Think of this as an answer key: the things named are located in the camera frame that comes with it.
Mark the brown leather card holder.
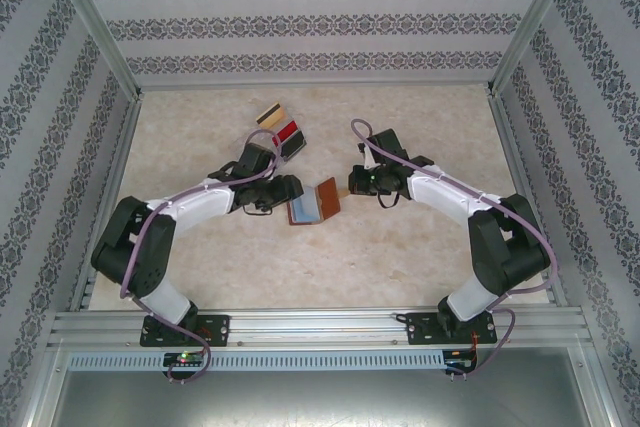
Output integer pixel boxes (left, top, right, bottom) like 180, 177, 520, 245
284, 177, 344, 226

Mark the red card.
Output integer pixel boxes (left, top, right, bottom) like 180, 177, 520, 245
272, 120, 302, 145

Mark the gold card with black stripe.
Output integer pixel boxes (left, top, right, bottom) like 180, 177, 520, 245
255, 103, 294, 129

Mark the grey metal sheet panel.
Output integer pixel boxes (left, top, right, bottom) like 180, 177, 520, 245
29, 344, 616, 427

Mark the aluminium mounting rail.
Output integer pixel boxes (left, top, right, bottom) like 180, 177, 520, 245
47, 307, 587, 348

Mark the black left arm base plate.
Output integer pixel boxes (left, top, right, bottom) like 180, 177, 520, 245
141, 314, 231, 348

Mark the aluminium table side rail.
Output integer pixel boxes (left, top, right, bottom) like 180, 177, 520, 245
485, 86, 571, 308
67, 91, 146, 313

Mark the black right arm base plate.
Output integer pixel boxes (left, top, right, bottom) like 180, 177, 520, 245
404, 311, 496, 347

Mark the slotted grey cable duct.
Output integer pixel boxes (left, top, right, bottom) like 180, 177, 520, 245
67, 349, 447, 372

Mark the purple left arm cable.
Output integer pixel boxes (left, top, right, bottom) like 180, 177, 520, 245
119, 127, 281, 384

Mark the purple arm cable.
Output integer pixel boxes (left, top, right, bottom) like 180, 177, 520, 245
119, 127, 281, 384
349, 118, 559, 379

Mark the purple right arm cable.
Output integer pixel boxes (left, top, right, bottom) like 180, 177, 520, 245
349, 118, 559, 379

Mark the aluminium frame post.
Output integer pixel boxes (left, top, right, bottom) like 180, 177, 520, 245
484, 0, 586, 98
47, 0, 146, 101

